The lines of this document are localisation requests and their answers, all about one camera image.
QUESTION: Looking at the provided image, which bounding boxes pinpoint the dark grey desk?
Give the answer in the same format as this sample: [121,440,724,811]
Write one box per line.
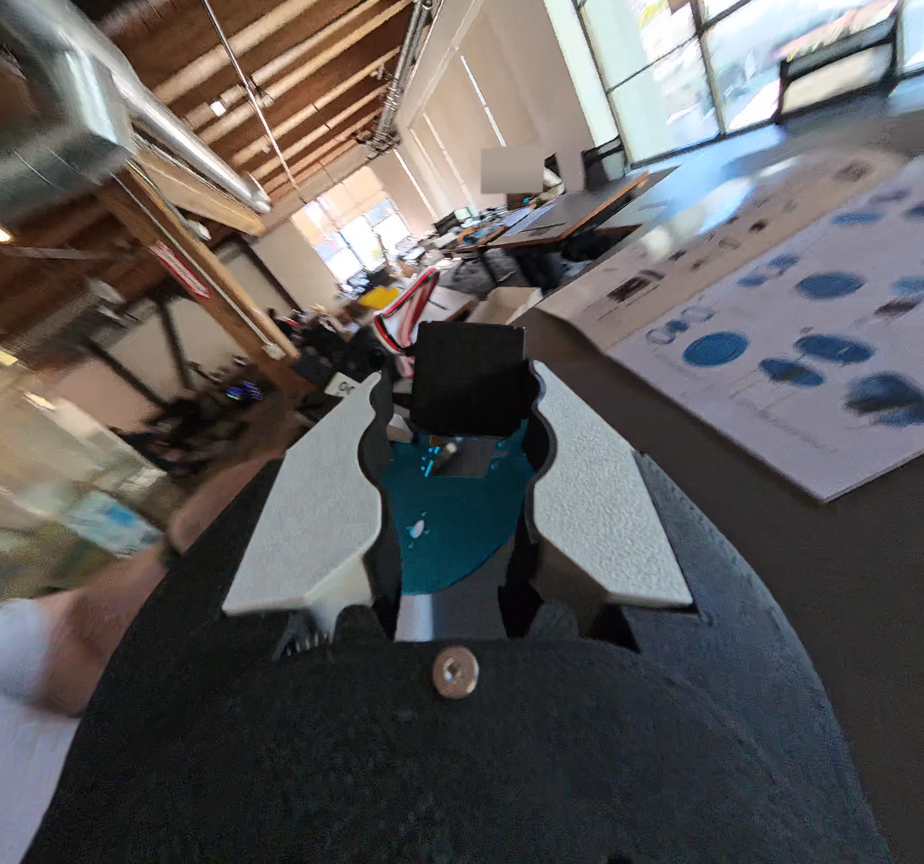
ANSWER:
[516,95,924,864]

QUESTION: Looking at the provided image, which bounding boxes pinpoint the black servo motor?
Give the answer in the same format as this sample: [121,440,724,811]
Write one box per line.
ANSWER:
[408,321,541,439]

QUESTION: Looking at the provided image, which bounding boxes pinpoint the black chair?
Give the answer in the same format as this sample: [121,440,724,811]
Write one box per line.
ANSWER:
[581,135,629,190]

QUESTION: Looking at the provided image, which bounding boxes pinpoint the red and white servo cable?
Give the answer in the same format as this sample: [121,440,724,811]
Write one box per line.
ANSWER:
[373,268,440,356]

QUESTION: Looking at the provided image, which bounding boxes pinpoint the wooden support post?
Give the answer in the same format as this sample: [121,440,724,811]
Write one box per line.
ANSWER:
[101,171,300,392]

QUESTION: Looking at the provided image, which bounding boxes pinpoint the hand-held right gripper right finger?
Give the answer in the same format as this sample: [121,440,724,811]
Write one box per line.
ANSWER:
[498,357,695,637]

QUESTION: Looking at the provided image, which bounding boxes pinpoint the white cardboard box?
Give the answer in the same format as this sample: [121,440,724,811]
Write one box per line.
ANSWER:
[465,286,542,327]

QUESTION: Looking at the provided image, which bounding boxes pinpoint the red wall sign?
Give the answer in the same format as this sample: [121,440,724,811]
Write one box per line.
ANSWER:
[150,239,212,300]

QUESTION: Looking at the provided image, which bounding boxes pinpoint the small bright window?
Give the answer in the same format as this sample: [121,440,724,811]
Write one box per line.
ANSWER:
[299,196,412,287]

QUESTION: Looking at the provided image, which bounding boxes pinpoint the metal air duct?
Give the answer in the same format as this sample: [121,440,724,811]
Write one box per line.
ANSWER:
[0,0,271,230]

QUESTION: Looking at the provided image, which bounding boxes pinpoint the blue round plate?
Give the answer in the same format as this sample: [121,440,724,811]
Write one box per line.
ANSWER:
[381,431,537,596]

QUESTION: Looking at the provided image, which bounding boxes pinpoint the person's left forearm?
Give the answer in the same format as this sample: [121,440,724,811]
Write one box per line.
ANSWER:
[0,456,279,721]

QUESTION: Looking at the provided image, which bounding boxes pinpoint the wood-edged table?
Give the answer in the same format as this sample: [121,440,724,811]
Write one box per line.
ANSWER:
[487,171,651,251]

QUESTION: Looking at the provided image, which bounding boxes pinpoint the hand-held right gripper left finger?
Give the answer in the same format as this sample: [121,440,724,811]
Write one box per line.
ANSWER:
[222,372,403,637]

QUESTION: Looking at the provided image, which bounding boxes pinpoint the large glass window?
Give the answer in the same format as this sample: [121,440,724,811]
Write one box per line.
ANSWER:
[556,0,924,165]

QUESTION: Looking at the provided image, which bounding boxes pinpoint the metal ceiling pipes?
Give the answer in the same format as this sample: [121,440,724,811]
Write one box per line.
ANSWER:
[364,0,463,157]

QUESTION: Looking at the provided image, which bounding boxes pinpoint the printed instruction sheet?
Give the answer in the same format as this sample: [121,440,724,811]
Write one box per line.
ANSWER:
[538,156,924,504]

